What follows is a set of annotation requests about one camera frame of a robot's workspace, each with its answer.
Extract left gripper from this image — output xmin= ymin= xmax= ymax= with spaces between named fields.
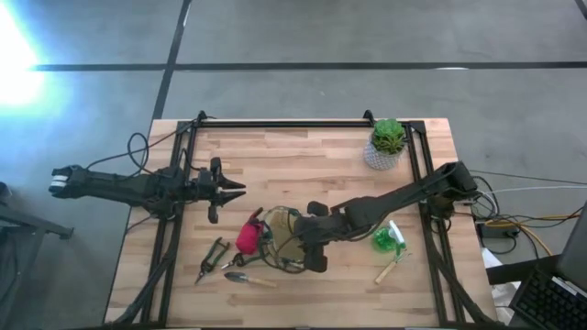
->
xmin=196 ymin=156 xmax=248 ymax=225

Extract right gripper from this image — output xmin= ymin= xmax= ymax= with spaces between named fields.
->
xmin=293 ymin=200 xmax=332 ymax=274

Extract cream canvas green-trimmed gardening bag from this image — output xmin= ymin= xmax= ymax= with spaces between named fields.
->
xmin=258 ymin=204 xmax=309 ymax=275

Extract red gardening glove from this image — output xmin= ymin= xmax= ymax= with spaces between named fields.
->
xmin=235 ymin=206 xmax=271 ymax=257

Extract green spray bottle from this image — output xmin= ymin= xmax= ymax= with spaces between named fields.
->
xmin=370 ymin=219 xmax=407 ymax=256

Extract green-handled pruning shears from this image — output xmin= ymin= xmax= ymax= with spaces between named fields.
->
xmin=194 ymin=236 xmax=232 ymax=285

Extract green-handled garden scissors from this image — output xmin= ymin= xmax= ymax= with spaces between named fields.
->
xmin=220 ymin=247 xmax=270 ymax=270

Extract wooden-handled metal trowel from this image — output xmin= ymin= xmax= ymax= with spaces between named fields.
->
xmin=223 ymin=270 xmax=278 ymax=289

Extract white paper bag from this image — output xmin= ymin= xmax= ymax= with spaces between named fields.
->
xmin=480 ymin=247 xmax=522 ymax=325

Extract succulent in white patterned pot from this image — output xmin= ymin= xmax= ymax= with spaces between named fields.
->
xmin=362 ymin=117 xmax=408 ymax=171

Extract black power strip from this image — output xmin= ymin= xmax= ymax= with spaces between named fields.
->
xmin=476 ymin=222 xmax=520 ymax=239

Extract black side desk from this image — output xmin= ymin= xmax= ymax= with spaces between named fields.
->
xmin=484 ymin=254 xmax=563 ymax=286

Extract black metal stand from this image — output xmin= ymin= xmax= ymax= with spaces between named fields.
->
xmin=0 ymin=181 xmax=75 ymax=330

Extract black laptop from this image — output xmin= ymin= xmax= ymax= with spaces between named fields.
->
xmin=508 ymin=201 xmax=587 ymax=330

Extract wooden-handled hand fork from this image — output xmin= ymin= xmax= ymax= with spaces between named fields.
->
xmin=373 ymin=250 xmax=411 ymax=285

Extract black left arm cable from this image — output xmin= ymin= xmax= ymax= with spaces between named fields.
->
xmin=85 ymin=119 xmax=198 ymax=176

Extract black metal table frame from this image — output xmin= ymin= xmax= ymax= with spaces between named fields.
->
xmin=105 ymin=117 xmax=501 ymax=327

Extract yellow cable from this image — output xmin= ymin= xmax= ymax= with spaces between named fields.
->
xmin=484 ymin=214 xmax=582 ymax=257

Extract white cable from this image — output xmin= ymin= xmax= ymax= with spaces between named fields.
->
xmin=476 ymin=182 xmax=587 ymax=196

